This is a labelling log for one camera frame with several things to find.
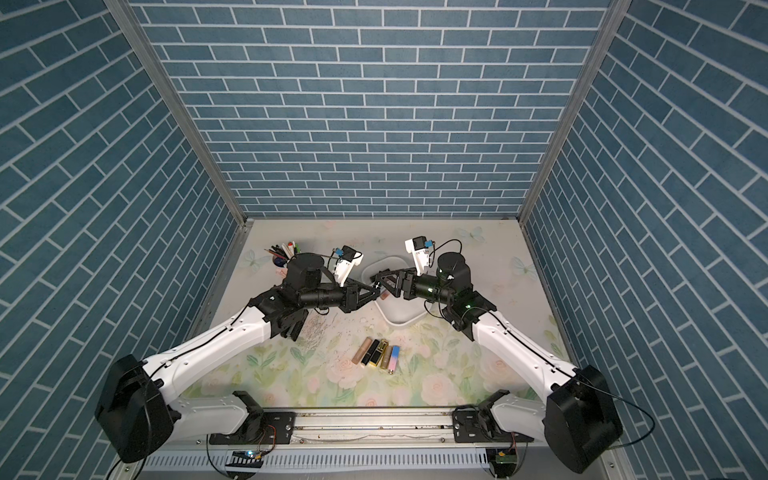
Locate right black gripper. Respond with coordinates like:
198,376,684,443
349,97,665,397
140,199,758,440
379,269,455,309

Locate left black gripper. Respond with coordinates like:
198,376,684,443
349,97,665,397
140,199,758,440
298,277,379,314

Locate white plastic storage box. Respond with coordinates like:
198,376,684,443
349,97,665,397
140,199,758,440
362,256,426,327

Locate brown beige lipstick tube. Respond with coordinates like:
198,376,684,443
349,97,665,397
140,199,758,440
352,337,373,365

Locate black gold lipstick tube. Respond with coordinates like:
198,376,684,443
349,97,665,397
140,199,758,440
367,339,389,366

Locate blue pink lipstick tube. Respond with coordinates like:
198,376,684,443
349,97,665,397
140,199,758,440
387,346,400,375

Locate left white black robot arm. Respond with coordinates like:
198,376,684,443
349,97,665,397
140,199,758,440
95,253,381,463

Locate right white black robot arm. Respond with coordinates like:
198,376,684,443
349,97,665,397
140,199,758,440
370,252,623,473

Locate pens in bucket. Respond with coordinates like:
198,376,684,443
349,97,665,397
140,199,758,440
266,242,300,268

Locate left green circuit board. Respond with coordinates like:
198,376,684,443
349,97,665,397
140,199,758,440
225,450,264,470

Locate green circuit board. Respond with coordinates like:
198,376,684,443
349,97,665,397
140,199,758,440
488,451,518,479
225,450,264,470

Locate right green circuit board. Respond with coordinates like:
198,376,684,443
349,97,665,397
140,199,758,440
488,451,518,479

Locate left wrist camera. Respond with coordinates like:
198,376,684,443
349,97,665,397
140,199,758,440
333,245,363,287

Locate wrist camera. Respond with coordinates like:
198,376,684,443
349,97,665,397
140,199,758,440
405,236,433,275
333,245,363,287

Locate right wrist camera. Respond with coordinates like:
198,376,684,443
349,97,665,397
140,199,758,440
405,236,433,275

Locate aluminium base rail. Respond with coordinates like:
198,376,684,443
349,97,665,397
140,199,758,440
119,406,625,452

